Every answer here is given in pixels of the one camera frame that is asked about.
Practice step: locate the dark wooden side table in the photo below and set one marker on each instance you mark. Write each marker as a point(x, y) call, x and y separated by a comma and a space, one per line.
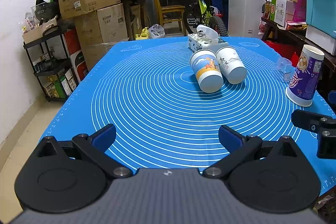
point(294, 38)

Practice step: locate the large lower cardboard box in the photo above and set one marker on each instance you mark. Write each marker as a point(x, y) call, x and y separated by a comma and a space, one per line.
point(99, 31)

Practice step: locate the teal plastic storage bin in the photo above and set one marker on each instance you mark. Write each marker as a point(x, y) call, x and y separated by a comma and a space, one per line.
point(321, 15)

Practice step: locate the clear plastic cup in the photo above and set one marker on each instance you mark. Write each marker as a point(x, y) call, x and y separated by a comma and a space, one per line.
point(282, 70)

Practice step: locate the black green bicycle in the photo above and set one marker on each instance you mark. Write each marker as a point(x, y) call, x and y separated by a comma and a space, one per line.
point(202, 12)

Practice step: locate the white paper cup ink print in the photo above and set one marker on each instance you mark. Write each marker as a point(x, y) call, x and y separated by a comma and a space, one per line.
point(231, 66)

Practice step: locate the black metal shelf rack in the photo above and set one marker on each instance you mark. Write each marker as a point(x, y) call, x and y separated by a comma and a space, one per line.
point(51, 66)

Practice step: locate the yellow toy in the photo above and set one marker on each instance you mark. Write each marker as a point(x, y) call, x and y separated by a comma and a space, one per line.
point(143, 35)

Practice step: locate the paper cup orange blue print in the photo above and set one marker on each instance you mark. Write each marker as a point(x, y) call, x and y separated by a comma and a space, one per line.
point(206, 69)

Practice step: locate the white chest freezer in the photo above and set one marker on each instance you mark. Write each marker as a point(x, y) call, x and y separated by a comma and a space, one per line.
point(244, 17)

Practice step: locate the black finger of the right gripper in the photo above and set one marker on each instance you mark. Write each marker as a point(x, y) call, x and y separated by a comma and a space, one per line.
point(322, 125)

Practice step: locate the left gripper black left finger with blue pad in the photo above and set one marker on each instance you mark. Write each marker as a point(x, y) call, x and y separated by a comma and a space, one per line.
point(64, 176)

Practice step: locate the red white appliance box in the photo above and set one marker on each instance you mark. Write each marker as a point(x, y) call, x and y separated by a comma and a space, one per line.
point(76, 54)

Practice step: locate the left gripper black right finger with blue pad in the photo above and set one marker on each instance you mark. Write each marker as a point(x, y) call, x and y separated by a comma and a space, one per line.
point(270, 176)

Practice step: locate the blue silicone baking mat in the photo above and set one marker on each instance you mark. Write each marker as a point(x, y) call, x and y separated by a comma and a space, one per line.
point(148, 91)

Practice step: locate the purple paper cup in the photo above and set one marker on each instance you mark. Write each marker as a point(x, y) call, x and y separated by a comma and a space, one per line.
point(303, 83)

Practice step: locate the green white carton box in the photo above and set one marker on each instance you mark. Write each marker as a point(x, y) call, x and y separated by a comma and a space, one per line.
point(278, 12)

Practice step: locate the black helmet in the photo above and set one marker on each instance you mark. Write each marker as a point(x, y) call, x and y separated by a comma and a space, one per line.
point(44, 11)

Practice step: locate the clear plastic bag on floor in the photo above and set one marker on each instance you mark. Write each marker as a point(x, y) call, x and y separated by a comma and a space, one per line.
point(156, 31)

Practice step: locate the white tissue box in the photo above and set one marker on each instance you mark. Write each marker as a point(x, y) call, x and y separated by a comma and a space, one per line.
point(205, 38)

